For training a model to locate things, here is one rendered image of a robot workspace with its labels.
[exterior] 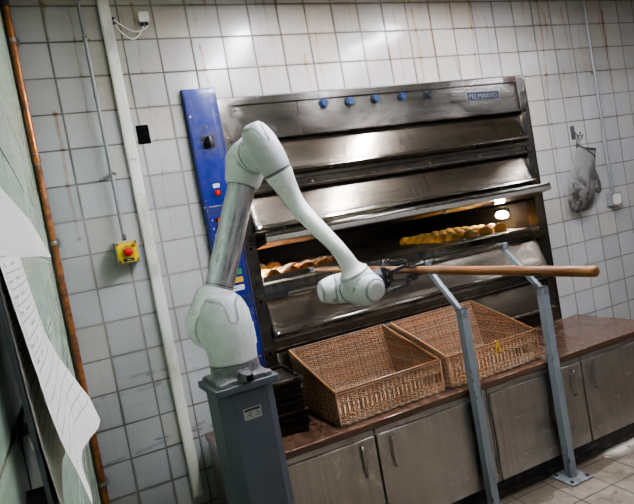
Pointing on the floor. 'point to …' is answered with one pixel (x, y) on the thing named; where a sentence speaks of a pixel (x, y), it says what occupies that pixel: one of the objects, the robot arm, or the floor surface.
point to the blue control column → (212, 169)
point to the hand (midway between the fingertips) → (415, 270)
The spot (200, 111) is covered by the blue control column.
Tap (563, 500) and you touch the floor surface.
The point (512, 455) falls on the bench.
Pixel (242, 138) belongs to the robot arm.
